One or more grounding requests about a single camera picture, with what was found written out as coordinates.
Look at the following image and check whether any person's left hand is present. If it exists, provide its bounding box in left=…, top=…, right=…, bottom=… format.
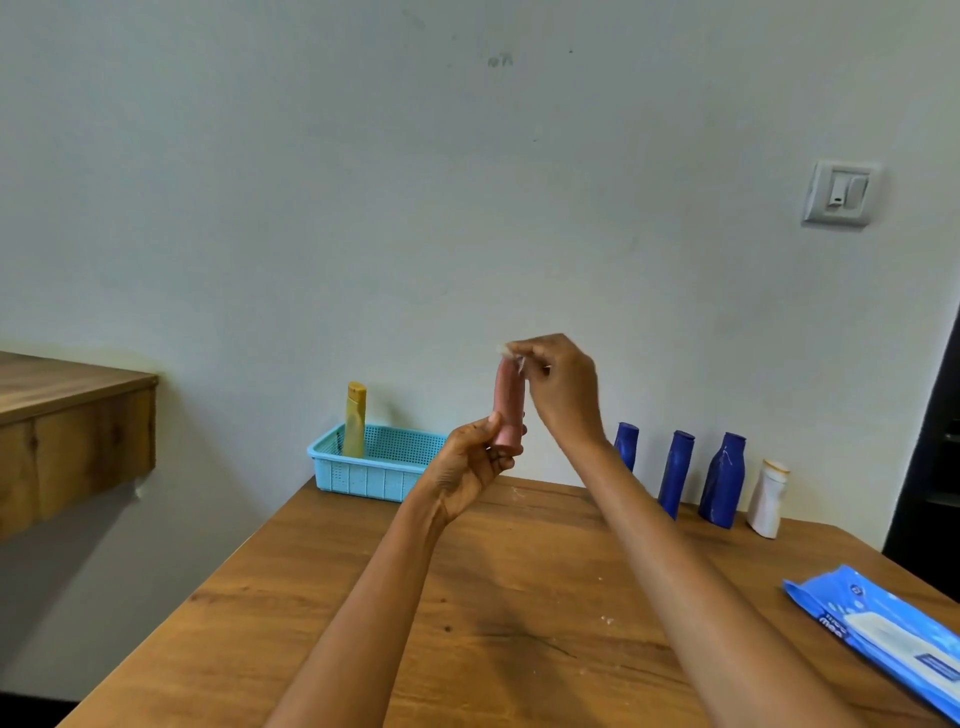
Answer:
left=419, top=410, right=528, bottom=528

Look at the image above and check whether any person's right hand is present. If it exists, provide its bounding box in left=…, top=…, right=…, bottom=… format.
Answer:
left=506, top=333, right=609, bottom=453

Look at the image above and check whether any pink bottle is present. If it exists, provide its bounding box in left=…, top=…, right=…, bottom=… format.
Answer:
left=492, top=353, right=527, bottom=453

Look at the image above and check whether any white wipe cloth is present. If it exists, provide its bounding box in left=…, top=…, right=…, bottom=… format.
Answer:
left=496, top=341, right=553, bottom=378

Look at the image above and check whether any slim dark blue bottle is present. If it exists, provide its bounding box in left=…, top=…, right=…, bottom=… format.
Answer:
left=657, top=429, right=697, bottom=521
left=613, top=422, right=641, bottom=475

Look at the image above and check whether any light blue plastic basket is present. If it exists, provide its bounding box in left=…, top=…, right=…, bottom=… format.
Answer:
left=306, top=424, right=449, bottom=504

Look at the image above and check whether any wide dark blue bottle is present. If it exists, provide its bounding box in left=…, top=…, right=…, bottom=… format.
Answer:
left=697, top=431, right=748, bottom=531

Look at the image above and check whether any blue wet wipes pack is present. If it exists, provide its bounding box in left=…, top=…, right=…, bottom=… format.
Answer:
left=782, top=564, right=960, bottom=725

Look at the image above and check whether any person's left forearm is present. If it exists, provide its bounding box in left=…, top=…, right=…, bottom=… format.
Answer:
left=262, top=494, right=451, bottom=728

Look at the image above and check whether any person's right forearm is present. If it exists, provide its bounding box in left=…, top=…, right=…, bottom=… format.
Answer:
left=566, top=438, right=864, bottom=728

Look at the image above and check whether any wooden table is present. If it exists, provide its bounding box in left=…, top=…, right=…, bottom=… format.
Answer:
left=56, top=476, right=960, bottom=728

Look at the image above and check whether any black door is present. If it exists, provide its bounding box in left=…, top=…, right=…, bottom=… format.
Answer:
left=883, top=307, right=960, bottom=601

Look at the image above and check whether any wooden side desk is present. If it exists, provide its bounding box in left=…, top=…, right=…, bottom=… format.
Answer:
left=0, top=350, right=160, bottom=543

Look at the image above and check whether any grey wall light switch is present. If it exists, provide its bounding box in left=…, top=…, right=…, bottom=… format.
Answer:
left=802, top=159, right=881, bottom=229

